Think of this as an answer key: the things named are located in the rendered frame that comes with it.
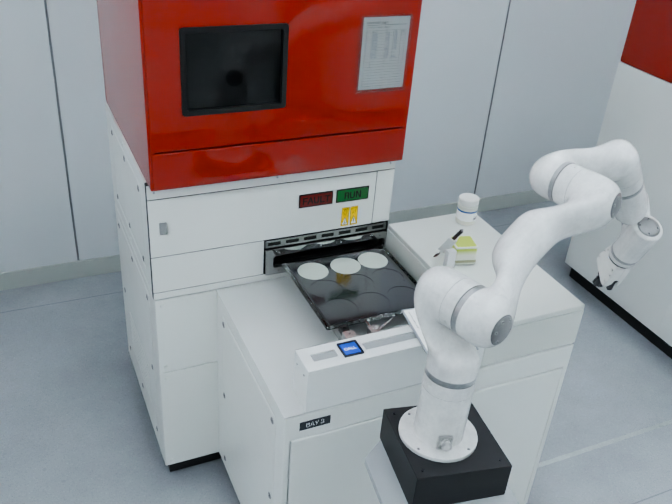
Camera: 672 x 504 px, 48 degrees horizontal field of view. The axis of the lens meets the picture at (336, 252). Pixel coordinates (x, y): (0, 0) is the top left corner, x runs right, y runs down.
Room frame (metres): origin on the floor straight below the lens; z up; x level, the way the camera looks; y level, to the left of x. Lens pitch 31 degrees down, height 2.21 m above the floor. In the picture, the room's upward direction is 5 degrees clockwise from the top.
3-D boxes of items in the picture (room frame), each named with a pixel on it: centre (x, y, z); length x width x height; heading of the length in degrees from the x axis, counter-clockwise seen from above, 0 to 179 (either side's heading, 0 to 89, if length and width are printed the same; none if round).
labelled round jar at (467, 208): (2.33, -0.44, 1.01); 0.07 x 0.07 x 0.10
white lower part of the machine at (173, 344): (2.40, 0.35, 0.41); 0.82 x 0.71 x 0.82; 116
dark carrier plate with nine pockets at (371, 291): (1.98, -0.08, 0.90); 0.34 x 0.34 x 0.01; 26
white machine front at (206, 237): (2.09, 0.20, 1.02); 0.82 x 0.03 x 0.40; 116
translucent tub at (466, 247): (2.07, -0.40, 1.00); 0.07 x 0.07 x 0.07; 13
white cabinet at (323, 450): (1.92, -0.19, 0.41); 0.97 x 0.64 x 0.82; 116
